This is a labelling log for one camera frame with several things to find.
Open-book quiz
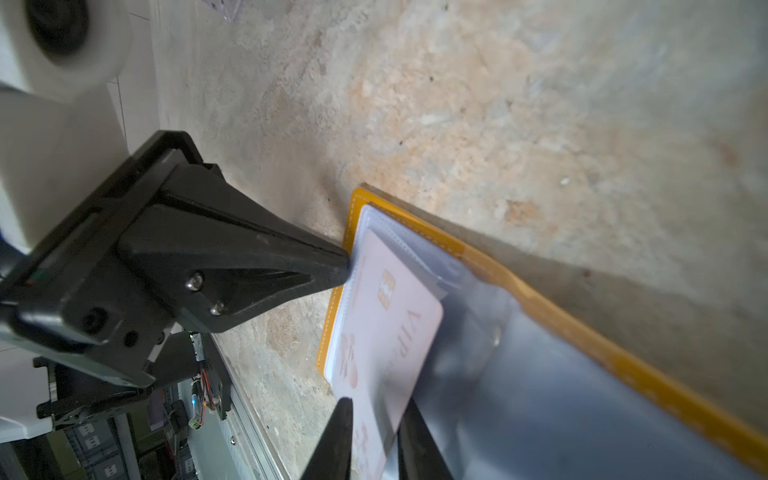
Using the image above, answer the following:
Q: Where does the white pink VIP card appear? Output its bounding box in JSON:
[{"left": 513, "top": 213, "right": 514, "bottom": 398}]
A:
[{"left": 331, "top": 231, "right": 444, "bottom": 479}]

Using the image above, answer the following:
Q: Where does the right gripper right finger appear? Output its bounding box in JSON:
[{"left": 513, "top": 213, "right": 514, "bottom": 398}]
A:
[{"left": 397, "top": 399, "right": 453, "bottom": 480}]

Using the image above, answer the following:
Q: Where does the left green circuit board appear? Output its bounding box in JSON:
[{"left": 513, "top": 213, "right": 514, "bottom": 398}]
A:
[{"left": 188, "top": 360, "right": 232, "bottom": 430}]

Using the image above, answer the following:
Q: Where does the yellow leather card holder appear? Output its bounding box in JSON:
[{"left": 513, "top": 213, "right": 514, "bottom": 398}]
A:
[{"left": 317, "top": 188, "right": 767, "bottom": 479}]

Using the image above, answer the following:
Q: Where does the aluminium mounting rail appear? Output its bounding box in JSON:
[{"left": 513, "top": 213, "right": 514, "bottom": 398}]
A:
[{"left": 210, "top": 336, "right": 290, "bottom": 479}]

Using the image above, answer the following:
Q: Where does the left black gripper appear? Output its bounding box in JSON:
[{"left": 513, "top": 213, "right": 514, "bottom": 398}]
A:
[{"left": 1, "top": 130, "right": 349, "bottom": 420}]

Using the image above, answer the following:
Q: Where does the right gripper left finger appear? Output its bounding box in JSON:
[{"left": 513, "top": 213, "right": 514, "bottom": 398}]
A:
[{"left": 301, "top": 397, "right": 354, "bottom": 480}]

